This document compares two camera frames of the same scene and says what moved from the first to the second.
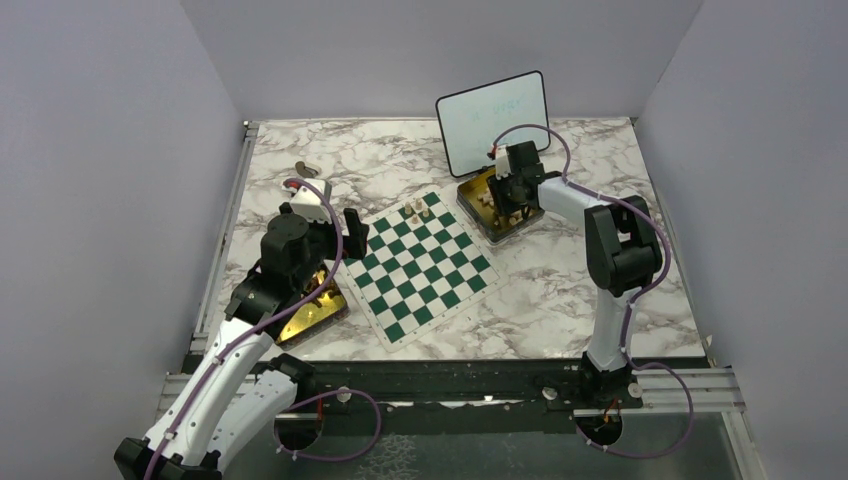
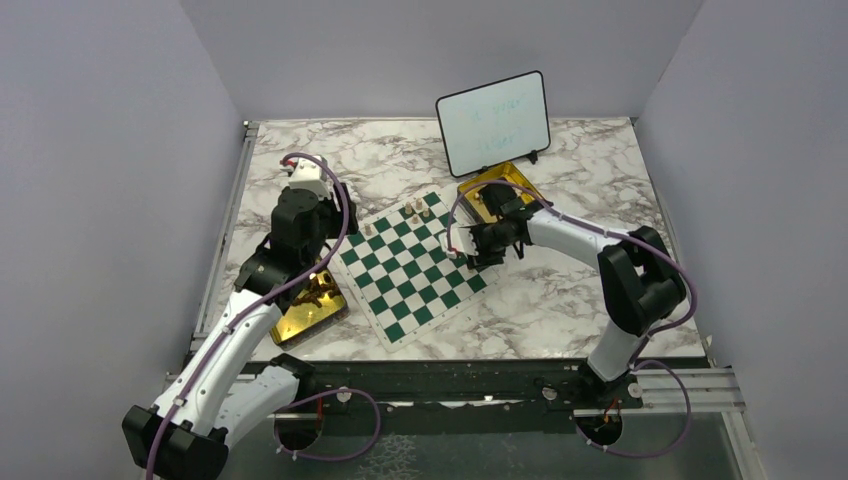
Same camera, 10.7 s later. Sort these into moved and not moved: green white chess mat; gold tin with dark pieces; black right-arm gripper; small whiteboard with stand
Moved: black right-arm gripper
Not moved: small whiteboard with stand; green white chess mat; gold tin with dark pieces
